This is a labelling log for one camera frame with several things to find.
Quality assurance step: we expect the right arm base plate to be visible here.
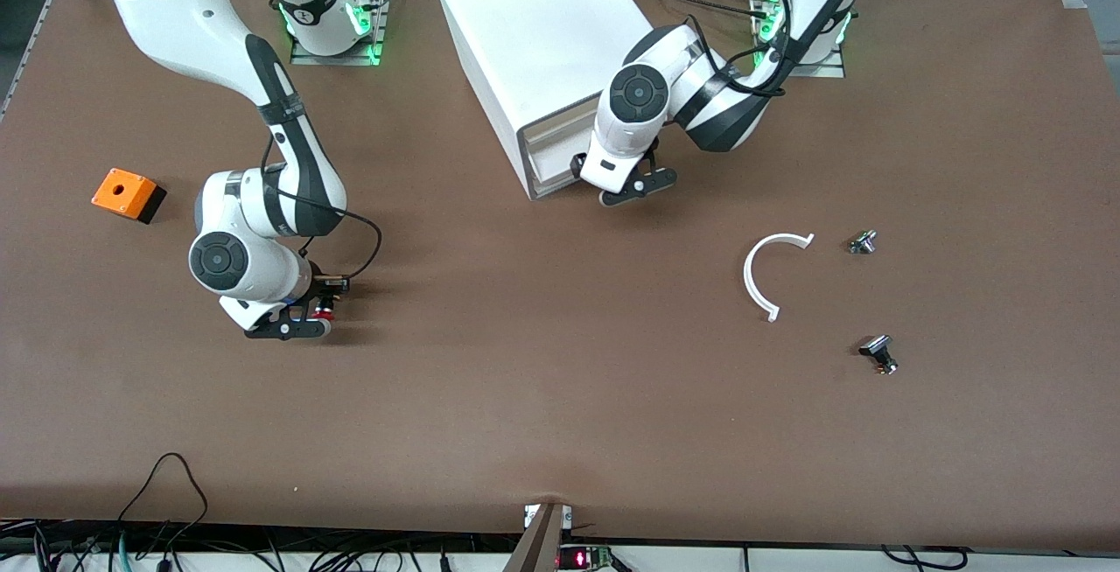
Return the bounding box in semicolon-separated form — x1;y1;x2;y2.
290;0;392;66

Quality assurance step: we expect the black silver selector switch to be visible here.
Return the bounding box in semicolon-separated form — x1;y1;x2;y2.
857;334;900;377

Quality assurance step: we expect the white curved plastic arc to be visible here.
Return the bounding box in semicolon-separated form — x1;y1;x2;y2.
743;232;816;324

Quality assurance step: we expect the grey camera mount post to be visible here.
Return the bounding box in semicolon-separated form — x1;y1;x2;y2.
502;502;575;572

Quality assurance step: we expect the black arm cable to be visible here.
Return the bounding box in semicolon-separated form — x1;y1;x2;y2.
261;135;384;286
646;0;794;172

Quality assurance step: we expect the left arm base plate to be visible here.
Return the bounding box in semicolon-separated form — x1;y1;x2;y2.
752;0;847;78

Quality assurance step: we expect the orange button enclosure box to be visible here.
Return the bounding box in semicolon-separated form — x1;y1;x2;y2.
91;168;168;225

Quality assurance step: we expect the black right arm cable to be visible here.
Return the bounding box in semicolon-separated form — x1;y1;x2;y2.
261;135;384;286

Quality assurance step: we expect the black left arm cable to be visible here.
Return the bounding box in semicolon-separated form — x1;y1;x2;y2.
646;0;794;172

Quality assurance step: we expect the black looped cable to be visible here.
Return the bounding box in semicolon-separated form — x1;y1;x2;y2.
114;452;211;555

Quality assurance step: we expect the device with red display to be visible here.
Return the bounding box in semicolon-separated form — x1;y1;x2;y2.
557;545;615;572

